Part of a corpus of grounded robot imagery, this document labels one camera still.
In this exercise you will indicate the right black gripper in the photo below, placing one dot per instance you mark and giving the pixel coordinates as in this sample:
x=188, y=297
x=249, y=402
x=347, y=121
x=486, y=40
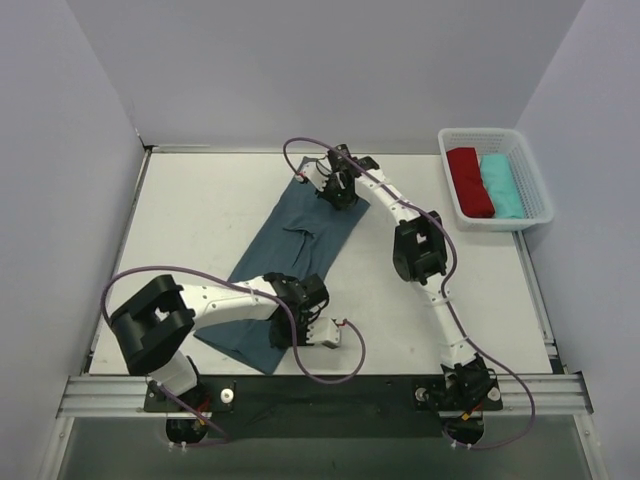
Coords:
x=338, y=189

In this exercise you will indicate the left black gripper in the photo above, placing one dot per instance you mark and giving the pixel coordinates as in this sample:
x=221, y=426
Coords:
x=292, y=329

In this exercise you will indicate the blue-grey t shirt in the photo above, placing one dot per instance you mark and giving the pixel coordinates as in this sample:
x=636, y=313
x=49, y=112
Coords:
x=302, y=236

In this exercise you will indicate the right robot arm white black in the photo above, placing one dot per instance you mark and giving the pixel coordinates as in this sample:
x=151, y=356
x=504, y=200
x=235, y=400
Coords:
x=419, y=257

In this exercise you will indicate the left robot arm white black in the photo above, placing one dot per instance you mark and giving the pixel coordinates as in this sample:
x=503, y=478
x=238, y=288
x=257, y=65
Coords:
x=151, y=326

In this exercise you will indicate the red rolled t shirt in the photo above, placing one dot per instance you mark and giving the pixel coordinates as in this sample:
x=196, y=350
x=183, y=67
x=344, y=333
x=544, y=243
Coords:
x=471, y=193

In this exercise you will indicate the white plastic basket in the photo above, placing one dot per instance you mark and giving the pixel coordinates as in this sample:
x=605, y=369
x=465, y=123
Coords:
x=530, y=185

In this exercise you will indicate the teal rolled t shirt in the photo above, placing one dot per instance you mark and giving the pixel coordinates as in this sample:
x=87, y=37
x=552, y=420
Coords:
x=499, y=183

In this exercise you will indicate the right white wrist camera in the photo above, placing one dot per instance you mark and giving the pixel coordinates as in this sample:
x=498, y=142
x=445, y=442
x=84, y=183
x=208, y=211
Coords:
x=311, y=172

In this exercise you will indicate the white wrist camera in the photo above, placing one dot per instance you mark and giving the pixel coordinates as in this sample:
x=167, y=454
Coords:
x=311, y=172
x=324, y=331

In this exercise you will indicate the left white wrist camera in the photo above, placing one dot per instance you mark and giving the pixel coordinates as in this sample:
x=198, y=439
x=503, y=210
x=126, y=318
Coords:
x=324, y=331

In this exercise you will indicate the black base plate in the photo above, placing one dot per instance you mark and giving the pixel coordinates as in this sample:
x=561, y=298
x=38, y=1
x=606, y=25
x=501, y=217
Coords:
x=295, y=407

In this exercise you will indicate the aluminium rail frame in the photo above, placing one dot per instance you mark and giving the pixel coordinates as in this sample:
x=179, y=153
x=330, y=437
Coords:
x=201, y=210

